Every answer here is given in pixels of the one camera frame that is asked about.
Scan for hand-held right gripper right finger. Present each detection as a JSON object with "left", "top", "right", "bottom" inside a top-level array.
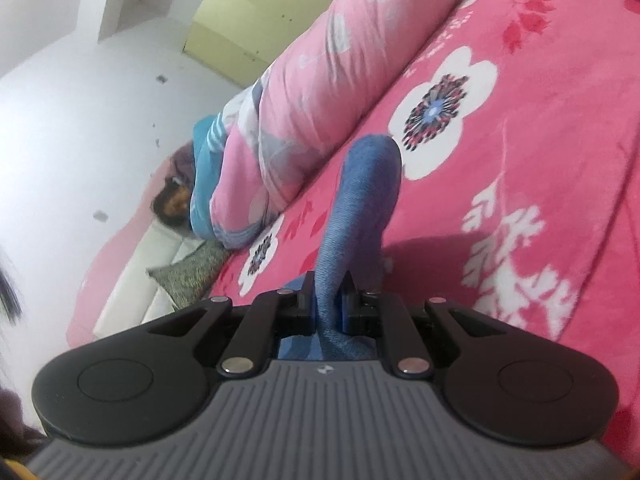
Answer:
[{"left": 341, "top": 270, "right": 506, "bottom": 378}]

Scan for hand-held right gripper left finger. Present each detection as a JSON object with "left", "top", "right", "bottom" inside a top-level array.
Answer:
[{"left": 147, "top": 271, "right": 317, "bottom": 376}]

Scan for blue jeans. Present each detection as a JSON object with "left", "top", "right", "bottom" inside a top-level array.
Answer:
[{"left": 277, "top": 134, "right": 403, "bottom": 361}]

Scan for green floral pillow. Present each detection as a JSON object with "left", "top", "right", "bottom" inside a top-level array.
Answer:
[{"left": 146, "top": 239, "right": 233, "bottom": 311}]

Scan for white padded headboard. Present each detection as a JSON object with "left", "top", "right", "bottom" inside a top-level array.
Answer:
[{"left": 65, "top": 160, "right": 211, "bottom": 346}]

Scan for pink and blue floral quilt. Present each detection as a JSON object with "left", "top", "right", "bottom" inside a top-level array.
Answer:
[{"left": 190, "top": 0, "right": 506, "bottom": 251}]

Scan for pink floral blanket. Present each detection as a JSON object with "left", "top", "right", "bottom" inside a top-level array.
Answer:
[{"left": 207, "top": 0, "right": 640, "bottom": 461}]

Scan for yellow wardrobe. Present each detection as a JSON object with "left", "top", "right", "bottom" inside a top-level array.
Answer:
[{"left": 182, "top": 0, "right": 361, "bottom": 88}]

